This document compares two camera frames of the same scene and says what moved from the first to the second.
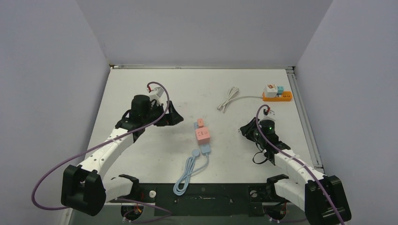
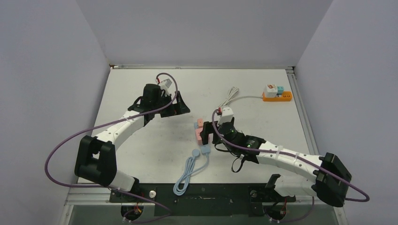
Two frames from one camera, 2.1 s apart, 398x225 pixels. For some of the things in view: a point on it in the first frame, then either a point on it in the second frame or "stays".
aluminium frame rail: x=308 y=129 stays
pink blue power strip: x=203 y=136 stays
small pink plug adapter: x=200 y=123 stays
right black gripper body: x=252 y=133 to x=219 y=140
